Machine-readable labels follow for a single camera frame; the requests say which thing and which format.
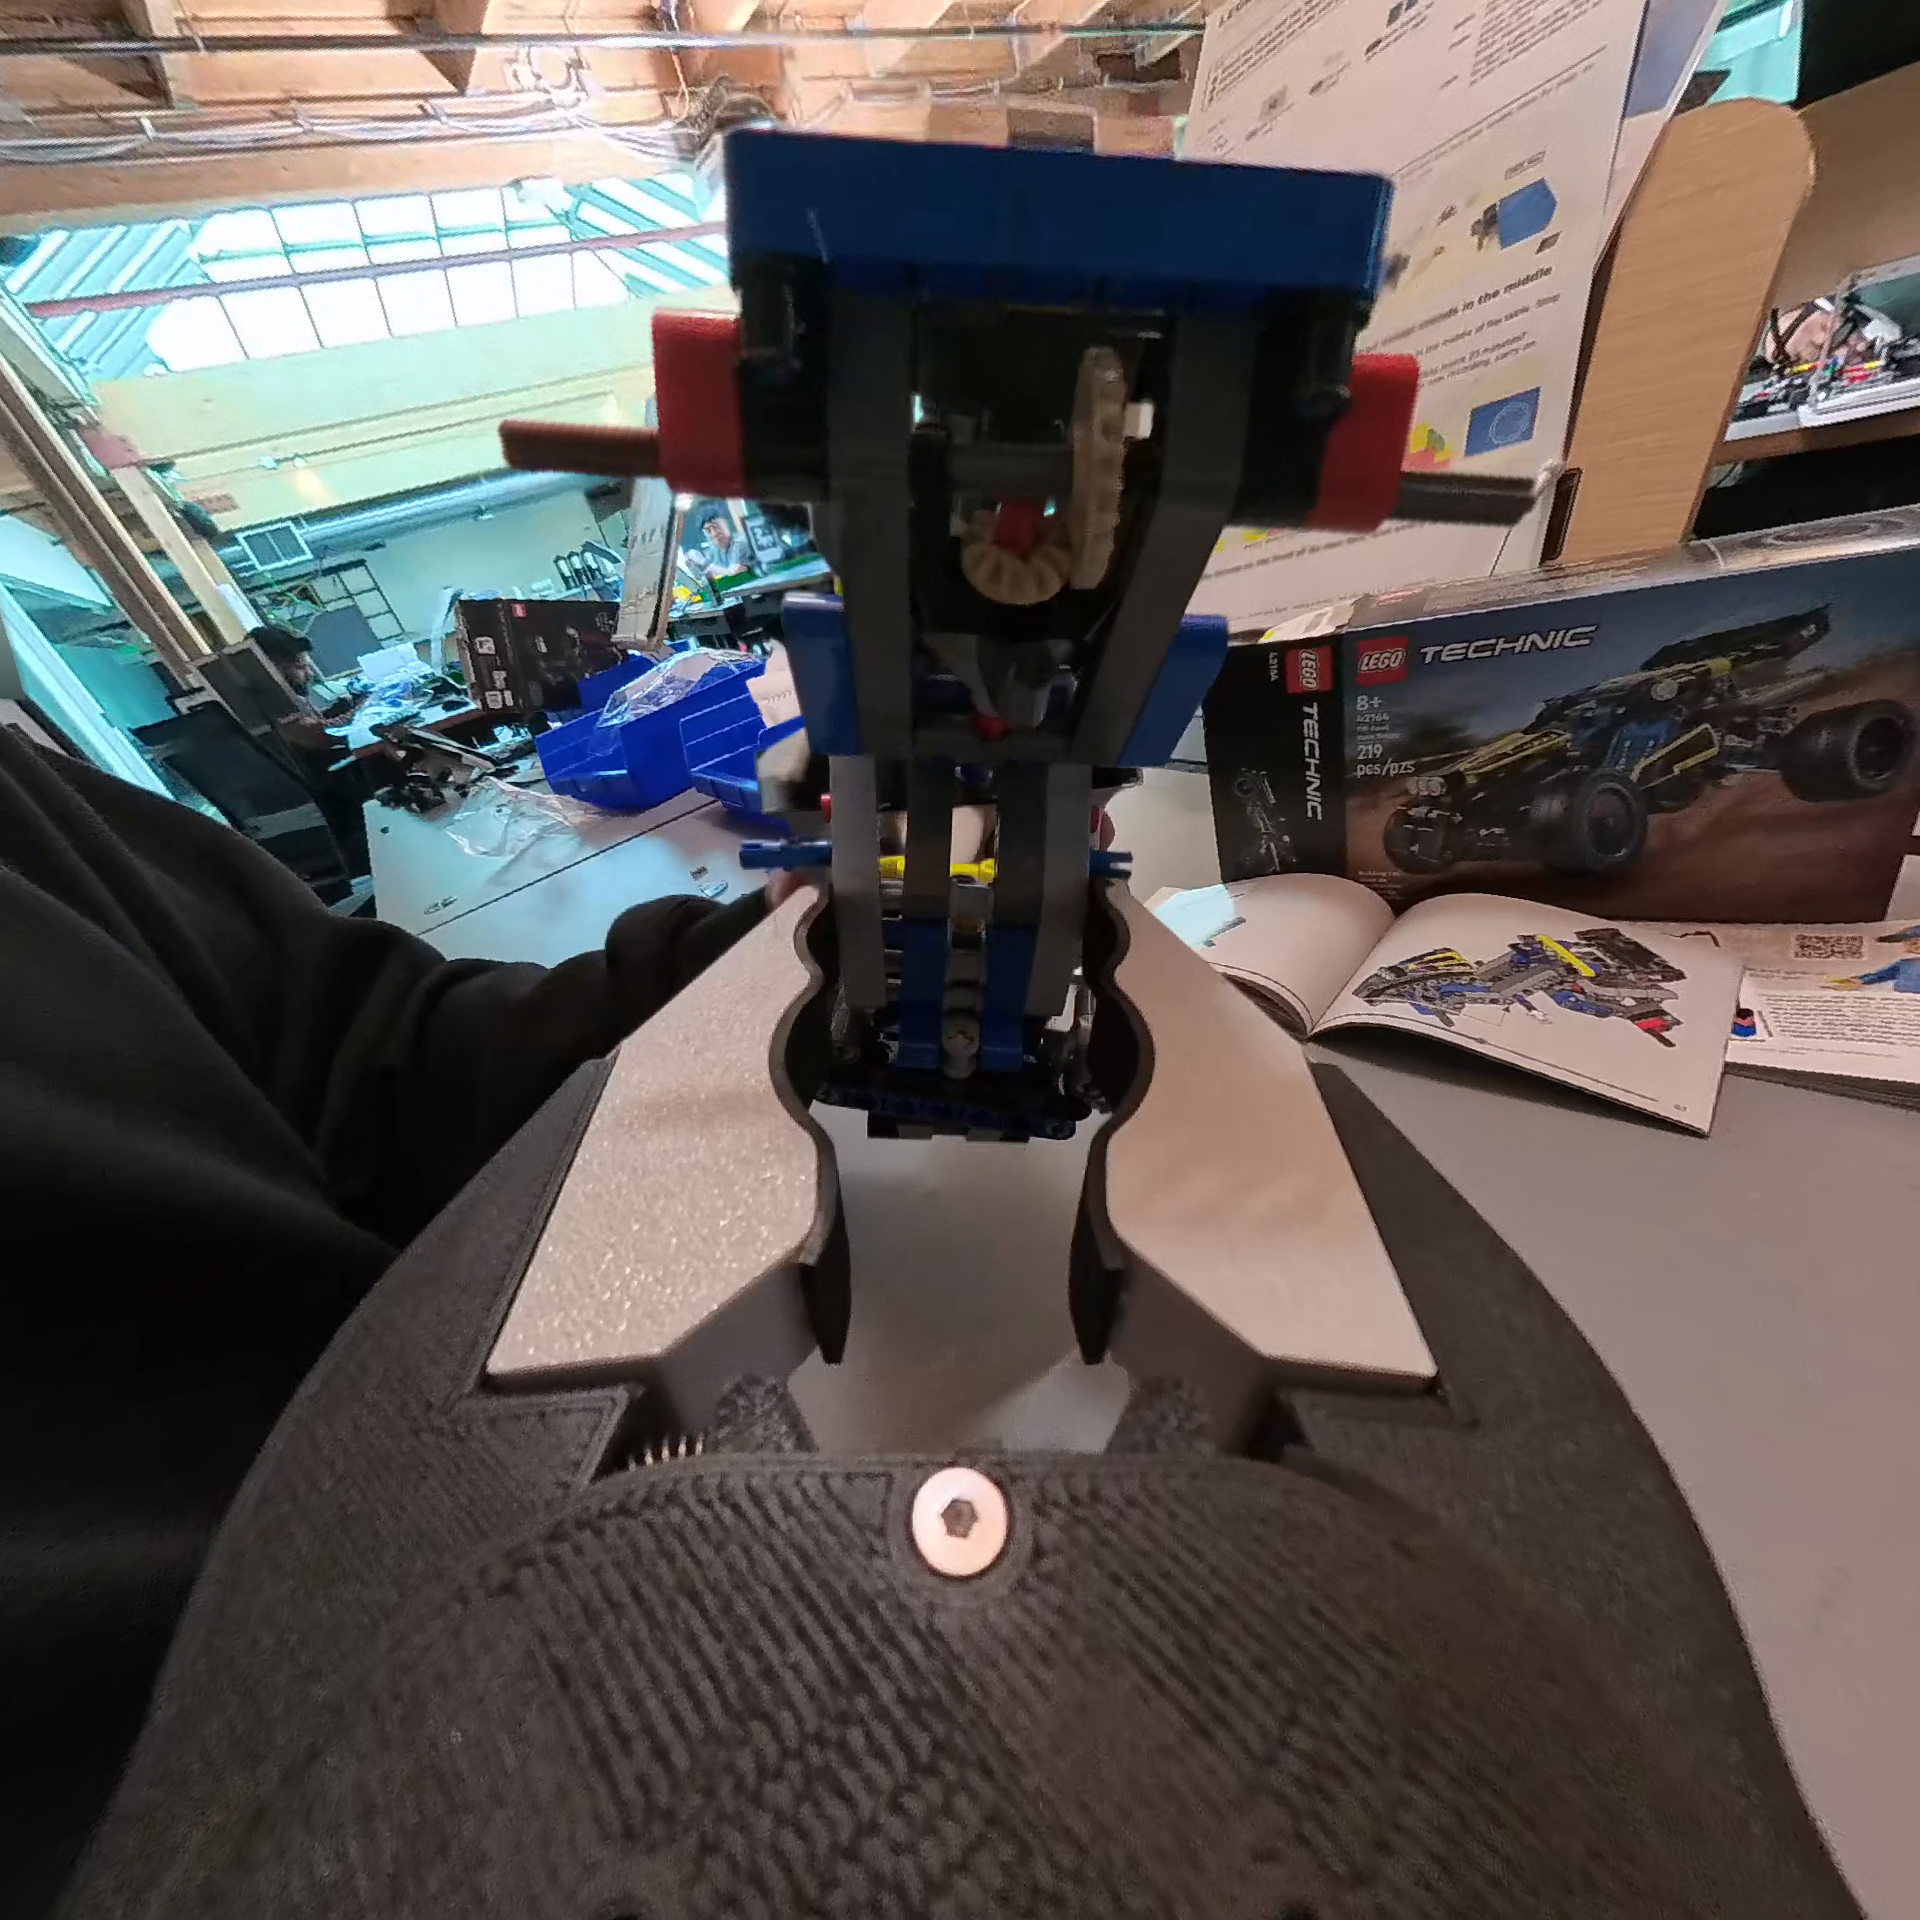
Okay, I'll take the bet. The toy brick set box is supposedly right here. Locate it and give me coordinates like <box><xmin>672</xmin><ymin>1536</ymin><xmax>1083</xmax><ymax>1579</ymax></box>
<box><xmin>1198</xmin><ymin>505</ymin><xmax>1920</xmax><ymax>927</ymax></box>

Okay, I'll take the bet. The black cardboard box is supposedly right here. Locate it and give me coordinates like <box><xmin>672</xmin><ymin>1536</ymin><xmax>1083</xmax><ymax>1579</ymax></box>
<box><xmin>457</xmin><ymin>595</ymin><xmax>626</xmax><ymax>707</ymax></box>

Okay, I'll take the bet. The wooden board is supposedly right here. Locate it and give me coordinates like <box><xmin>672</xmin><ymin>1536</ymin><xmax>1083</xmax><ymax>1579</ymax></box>
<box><xmin>1557</xmin><ymin>94</ymin><xmax>1819</xmax><ymax>568</ymax></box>

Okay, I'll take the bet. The black office chair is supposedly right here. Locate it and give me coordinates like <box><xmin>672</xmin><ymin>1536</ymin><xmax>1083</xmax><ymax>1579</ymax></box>
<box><xmin>130</xmin><ymin>702</ymin><xmax>358</xmax><ymax>907</ymax></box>

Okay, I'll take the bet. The wall poster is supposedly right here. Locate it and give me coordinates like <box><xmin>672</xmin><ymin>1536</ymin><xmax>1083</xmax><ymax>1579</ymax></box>
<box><xmin>1182</xmin><ymin>0</ymin><xmax>1652</xmax><ymax>595</ymax></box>

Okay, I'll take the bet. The clear plastic bag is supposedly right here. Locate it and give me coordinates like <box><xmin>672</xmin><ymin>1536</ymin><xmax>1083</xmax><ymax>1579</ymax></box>
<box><xmin>598</xmin><ymin>645</ymin><xmax>759</xmax><ymax>728</ymax></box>
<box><xmin>438</xmin><ymin>778</ymin><xmax>584</xmax><ymax>860</ymax></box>

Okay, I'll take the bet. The person's left forearm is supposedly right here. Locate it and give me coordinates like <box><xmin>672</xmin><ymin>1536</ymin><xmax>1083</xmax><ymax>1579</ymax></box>
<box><xmin>323</xmin><ymin>884</ymin><xmax>812</xmax><ymax>1203</ymax></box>

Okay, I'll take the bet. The blue storage bin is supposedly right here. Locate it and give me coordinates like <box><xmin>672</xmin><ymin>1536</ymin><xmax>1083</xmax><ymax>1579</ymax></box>
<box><xmin>535</xmin><ymin>660</ymin><xmax>697</xmax><ymax>811</ymax></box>
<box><xmin>677</xmin><ymin>660</ymin><xmax>801</xmax><ymax>818</ymax></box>

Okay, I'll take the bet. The person's black clothing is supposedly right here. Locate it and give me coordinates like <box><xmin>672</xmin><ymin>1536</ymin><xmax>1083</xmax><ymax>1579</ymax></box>
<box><xmin>0</xmin><ymin>722</ymin><xmax>602</xmax><ymax>1920</ymax></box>

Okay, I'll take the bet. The toy brick car model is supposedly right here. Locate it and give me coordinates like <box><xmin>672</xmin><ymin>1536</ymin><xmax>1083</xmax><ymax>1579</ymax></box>
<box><xmin>501</xmin><ymin>128</ymin><xmax>1565</xmax><ymax>1147</ymax></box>

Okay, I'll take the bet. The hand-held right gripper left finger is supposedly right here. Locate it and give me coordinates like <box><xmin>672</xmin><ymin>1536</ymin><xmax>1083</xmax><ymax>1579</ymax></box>
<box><xmin>487</xmin><ymin>882</ymin><xmax>852</xmax><ymax>1419</ymax></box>

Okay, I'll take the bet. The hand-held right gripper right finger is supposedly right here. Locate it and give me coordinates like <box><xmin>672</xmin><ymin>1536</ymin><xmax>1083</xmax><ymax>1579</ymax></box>
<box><xmin>1068</xmin><ymin>882</ymin><xmax>1443</xmax><ymax>1450</ymax></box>

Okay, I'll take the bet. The open instruction booklet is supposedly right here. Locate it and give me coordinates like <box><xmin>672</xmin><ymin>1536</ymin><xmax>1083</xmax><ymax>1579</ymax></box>
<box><xmin>1145</xmin><ymin>874</ymin><xmax>1750</xmax><ymax>1135</ymax></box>

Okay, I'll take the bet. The printed paper sheet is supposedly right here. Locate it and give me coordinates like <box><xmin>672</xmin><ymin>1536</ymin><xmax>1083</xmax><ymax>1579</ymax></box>
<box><xmin>1725</xmin><ymin>919</ymin><xmax>1920</xmax><ymax>1115</ymax></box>

